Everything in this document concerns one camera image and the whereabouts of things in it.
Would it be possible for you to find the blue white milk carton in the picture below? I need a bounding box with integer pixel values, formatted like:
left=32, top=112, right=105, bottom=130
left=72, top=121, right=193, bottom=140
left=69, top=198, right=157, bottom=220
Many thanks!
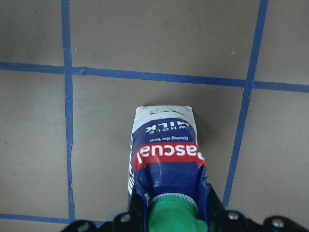
left=128, top=105, right=210, bottom=232

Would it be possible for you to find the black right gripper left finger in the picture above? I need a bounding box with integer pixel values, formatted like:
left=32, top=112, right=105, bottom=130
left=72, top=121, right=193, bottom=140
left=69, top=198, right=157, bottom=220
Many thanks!
left=107, top=188, right=149, bottom=232

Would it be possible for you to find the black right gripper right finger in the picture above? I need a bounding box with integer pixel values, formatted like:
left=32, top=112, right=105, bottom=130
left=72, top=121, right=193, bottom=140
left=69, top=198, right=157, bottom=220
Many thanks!
left=205, top=183, right=249, bottom=232

